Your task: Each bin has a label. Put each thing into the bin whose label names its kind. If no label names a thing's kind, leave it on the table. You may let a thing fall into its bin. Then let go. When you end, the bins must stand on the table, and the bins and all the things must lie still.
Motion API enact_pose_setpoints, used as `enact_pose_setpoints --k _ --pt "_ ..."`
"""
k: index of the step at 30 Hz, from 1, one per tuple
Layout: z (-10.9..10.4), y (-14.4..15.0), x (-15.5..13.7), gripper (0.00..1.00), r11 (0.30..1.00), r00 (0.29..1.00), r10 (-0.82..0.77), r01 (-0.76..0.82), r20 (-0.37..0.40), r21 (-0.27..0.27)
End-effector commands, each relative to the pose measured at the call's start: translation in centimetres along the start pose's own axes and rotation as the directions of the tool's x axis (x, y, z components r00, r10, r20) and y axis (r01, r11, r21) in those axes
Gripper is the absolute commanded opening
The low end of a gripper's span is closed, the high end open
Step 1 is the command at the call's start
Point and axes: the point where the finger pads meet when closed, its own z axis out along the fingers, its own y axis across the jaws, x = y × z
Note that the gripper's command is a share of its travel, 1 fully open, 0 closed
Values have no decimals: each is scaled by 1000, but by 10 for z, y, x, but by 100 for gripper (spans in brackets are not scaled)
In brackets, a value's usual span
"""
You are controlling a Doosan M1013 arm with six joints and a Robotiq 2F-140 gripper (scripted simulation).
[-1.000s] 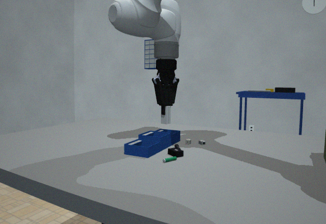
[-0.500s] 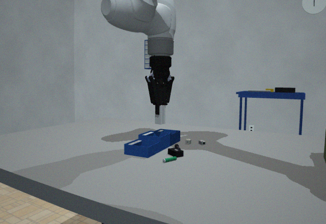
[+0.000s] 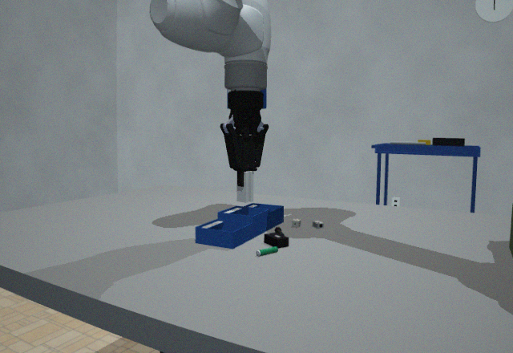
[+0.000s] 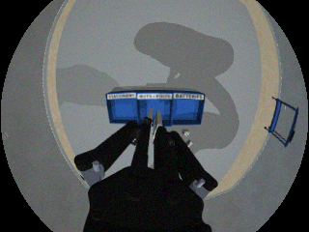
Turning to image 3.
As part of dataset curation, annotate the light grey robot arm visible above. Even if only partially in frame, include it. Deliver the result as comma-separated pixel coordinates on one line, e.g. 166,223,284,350
150,0,271,91

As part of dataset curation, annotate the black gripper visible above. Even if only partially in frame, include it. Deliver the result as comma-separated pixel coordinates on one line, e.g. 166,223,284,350
220,90,269,203

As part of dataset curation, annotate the green battery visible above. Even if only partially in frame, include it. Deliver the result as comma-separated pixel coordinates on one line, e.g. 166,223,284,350
256,246,278,257

